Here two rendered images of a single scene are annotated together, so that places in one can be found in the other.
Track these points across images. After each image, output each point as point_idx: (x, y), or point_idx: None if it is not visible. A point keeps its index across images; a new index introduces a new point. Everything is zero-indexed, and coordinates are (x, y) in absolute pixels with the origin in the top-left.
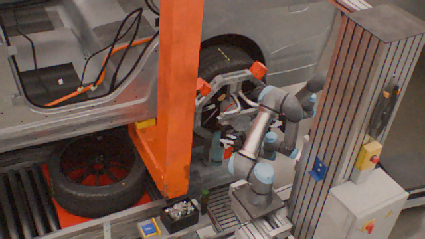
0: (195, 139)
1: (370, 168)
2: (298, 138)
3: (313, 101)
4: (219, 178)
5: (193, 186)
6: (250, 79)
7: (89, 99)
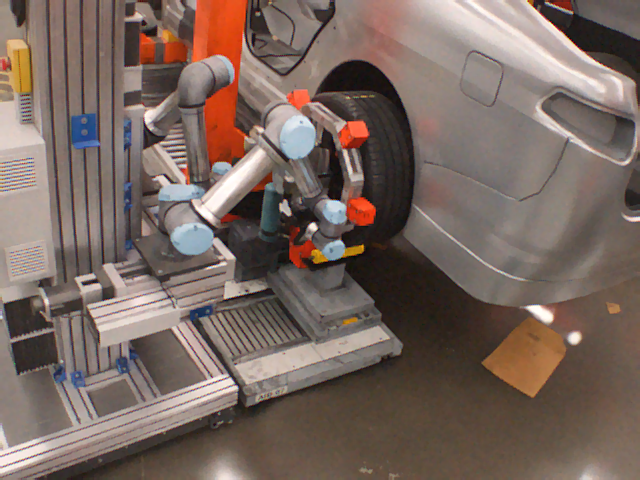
0: (401, 309)
1: (37, 123)
2: (462, 448)
3: (323, 214)
4: (292, 300)
5: (234, 233)
6: (332, 134)
7: (271, 68)
